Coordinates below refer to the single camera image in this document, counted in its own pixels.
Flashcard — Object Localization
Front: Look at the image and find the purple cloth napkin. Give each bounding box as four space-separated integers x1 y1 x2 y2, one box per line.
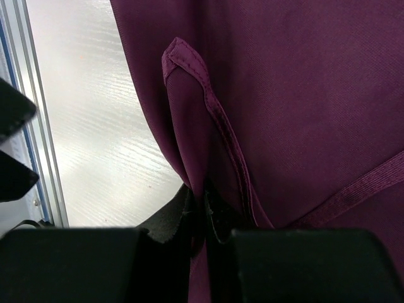
109 0 404 303

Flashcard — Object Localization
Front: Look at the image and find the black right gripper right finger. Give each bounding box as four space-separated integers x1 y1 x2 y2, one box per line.
204 182 403 302

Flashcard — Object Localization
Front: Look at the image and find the aluminium front rail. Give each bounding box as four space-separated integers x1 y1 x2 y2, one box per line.
1 1 69 230

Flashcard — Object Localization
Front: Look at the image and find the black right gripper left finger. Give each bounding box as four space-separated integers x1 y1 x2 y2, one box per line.
1 186 194 302

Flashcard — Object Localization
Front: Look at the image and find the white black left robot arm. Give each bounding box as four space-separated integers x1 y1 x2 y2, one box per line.
1 79 39 203

